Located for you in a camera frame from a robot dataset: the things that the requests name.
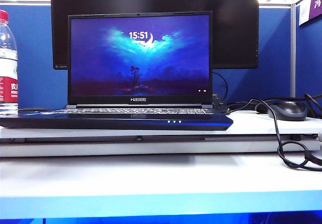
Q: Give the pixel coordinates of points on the grey aluminium partition post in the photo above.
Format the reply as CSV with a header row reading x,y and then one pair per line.
x,y
293,53

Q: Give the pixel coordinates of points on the narrow blue partition panel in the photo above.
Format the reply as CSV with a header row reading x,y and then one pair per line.
x,y
309,63

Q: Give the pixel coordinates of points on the black Hasee laptop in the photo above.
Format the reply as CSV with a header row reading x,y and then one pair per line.
x,y
141,58

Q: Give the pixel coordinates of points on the black ASUS computer monitor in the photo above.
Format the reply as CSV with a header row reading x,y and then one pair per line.
x,y
234,32

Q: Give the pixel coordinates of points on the clear red-capped water bottle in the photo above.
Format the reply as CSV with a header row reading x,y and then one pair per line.
x,y
7,58

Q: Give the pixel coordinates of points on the black grey computer mouse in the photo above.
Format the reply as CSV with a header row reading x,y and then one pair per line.
x,y
288,110

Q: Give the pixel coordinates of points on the white desk riser board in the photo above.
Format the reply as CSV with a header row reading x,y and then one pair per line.
x,y
151,148

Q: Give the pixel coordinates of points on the black computer keyboard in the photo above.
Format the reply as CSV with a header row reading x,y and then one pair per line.
x,y
219,103

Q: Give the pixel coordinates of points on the purple white wall sign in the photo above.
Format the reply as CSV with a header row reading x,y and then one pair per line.
x,y
314,7

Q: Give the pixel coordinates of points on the wide blue partition panel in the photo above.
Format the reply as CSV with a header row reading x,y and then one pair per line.
x,y
32,58

